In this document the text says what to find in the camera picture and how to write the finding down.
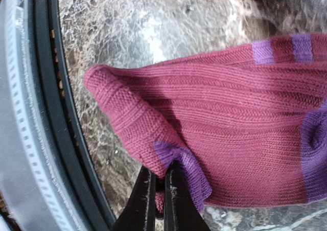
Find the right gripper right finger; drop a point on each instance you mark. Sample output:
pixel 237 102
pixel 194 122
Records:
pixel 180 213

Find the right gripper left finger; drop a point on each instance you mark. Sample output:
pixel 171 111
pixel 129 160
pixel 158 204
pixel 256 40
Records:
pixel 139 212

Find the magenta purple sock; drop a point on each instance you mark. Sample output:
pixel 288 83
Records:
pixel 247 124

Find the black front rail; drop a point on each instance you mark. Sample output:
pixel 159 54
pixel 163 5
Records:
pixel 75 166

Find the white cable duct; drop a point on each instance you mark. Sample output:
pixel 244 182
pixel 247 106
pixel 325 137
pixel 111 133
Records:
pixel 31 182

